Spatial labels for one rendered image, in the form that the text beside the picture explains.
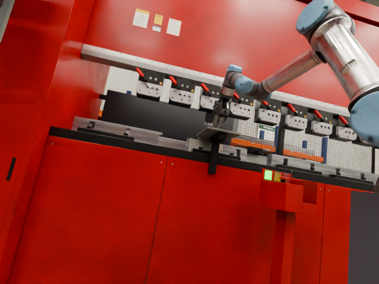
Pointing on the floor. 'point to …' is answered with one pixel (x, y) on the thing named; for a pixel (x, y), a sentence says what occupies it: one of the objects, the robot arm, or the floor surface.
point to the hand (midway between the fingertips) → (215, 127)
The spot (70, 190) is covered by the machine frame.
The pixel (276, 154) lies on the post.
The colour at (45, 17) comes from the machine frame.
